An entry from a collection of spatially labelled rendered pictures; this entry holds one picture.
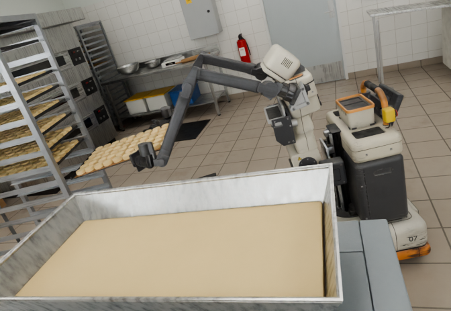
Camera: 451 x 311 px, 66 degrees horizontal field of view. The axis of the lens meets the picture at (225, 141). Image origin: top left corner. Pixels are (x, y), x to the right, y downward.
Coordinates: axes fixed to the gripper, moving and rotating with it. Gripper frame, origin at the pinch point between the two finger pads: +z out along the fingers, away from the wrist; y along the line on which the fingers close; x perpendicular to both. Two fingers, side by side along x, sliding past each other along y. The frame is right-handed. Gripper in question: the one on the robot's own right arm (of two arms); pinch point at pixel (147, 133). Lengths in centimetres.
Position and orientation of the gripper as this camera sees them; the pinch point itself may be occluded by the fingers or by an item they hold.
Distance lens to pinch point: 225.9
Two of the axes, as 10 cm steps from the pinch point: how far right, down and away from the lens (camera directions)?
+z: -6.8, 4.7, -5.6
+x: 6.6, 0.6, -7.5
